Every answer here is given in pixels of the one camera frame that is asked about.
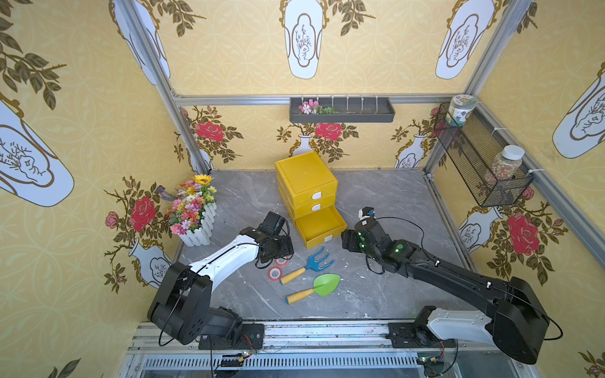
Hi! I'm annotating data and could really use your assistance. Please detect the red tape roll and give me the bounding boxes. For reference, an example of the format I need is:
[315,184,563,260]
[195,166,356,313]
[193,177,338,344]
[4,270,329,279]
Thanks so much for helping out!
[268,266,282,282]
[275,258,288,267]

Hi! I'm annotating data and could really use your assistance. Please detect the yellow drawer cabinet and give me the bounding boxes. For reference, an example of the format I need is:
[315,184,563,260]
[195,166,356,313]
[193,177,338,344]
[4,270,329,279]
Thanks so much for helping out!
[275,151,347,250]

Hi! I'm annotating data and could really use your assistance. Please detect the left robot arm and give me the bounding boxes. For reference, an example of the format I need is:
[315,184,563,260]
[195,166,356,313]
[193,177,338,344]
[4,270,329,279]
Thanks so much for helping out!
[147,212,294,347]

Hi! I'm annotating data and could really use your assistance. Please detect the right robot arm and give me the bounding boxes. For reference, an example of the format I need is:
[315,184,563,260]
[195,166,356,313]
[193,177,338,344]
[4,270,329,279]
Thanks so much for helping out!
[341,217,555,365]

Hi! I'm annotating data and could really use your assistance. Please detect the blue toy garden fork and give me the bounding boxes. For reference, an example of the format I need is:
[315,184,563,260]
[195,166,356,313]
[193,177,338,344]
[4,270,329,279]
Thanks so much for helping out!
[280,247,334,285]

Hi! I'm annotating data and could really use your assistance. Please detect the green toy garden shovel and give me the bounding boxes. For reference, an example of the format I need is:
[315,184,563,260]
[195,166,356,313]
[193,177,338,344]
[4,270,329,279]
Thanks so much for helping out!
[286,274,341,305]

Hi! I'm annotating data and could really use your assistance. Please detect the flower basket white fence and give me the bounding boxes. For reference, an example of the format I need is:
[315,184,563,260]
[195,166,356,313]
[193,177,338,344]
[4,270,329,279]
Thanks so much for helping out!
[163,175,217,247]

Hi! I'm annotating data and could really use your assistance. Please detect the pink artificial flowers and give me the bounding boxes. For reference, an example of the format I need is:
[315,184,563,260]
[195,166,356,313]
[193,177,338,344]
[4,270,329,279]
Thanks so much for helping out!
[299,99,337,115]

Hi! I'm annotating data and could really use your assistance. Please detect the jar with patterned lid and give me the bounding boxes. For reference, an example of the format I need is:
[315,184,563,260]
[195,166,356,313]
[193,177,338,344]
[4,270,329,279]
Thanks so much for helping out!
[444,94,477,126]

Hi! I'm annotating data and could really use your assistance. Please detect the white lid snack jar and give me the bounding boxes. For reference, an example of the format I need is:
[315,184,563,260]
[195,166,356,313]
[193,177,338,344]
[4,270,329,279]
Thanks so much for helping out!
[486,145,525,184]

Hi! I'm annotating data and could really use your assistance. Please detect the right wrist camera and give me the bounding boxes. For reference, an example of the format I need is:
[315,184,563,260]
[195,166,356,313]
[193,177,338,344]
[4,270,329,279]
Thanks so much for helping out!
[358,206,375,220]

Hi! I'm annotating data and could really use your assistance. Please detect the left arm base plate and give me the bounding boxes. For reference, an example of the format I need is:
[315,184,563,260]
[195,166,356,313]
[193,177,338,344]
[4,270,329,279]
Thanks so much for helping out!
[199,323,266,351]

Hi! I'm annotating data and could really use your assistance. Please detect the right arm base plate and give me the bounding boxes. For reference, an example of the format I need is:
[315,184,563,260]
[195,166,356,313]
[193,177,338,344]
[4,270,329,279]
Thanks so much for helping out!
[385,322,457,349]

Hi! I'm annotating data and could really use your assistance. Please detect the aluminium rail frame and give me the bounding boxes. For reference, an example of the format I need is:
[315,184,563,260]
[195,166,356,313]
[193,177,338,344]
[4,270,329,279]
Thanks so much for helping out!
[118,319,539,377]

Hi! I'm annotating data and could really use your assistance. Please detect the grey wall shelf tray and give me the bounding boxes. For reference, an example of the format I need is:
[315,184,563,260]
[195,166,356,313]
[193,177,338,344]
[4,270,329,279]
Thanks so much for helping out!
[289,94,395,124]

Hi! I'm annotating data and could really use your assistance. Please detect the black wire basket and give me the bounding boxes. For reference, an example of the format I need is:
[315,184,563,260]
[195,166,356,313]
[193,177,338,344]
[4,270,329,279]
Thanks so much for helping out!
[434,103,534,208]

